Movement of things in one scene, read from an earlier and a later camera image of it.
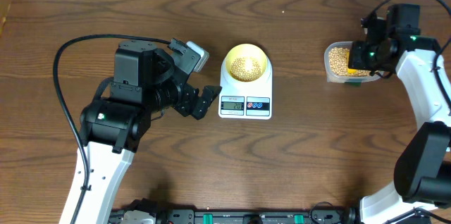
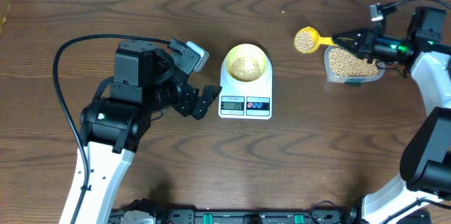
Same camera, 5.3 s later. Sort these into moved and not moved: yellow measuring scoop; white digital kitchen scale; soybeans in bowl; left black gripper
Moved: yellow measuring scoop
Not moved: soybeans in bowl; white digital kitchen scale; left black gripper
